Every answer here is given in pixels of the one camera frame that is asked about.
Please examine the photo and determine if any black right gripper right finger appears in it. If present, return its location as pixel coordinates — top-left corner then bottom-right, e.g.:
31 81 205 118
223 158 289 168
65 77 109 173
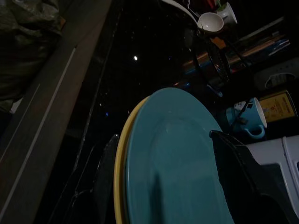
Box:
209 130 299 224

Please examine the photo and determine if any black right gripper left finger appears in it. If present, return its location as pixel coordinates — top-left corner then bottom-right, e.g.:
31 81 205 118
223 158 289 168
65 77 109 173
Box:
93 134 122 224

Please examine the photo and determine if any yellow-rimmed floral plate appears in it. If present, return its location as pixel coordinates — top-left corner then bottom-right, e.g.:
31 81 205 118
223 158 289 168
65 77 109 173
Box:
113 97 150 224

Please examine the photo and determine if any blue plate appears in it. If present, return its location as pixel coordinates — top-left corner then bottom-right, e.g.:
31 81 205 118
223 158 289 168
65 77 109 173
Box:
123 87 234 224

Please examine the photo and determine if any white tiered storage container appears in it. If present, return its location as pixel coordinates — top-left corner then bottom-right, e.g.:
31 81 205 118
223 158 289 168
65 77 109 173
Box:
245 135 299 201

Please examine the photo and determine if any blue mug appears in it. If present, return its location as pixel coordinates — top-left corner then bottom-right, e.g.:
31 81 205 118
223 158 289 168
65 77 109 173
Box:
225 97 268 140

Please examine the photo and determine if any grey-brown drawer front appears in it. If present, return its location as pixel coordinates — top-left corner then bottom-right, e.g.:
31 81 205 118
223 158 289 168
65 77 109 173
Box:
0 46 103 224
0 84 40 164
0 48 76 224

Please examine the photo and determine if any yellow tea tin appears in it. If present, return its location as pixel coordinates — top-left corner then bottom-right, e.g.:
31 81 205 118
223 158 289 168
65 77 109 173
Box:
258 90 296 124

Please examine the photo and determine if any steel mesh strainer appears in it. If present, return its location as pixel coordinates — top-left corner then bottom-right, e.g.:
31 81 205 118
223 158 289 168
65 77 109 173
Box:
184 37 232 88

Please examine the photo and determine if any grey-brown cabinet panel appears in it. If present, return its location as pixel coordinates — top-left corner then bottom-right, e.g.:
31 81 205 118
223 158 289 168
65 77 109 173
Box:
35 0 113 94

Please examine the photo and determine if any grey-green rubbish bag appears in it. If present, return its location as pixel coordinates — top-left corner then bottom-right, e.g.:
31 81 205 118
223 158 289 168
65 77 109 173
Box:
0 0 64 109

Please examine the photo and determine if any white ladle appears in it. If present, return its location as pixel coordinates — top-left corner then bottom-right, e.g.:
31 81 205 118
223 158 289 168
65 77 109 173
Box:
161 0 224 33

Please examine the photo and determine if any white cup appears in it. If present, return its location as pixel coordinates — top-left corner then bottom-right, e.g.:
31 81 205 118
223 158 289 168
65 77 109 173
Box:
216 1 238 25

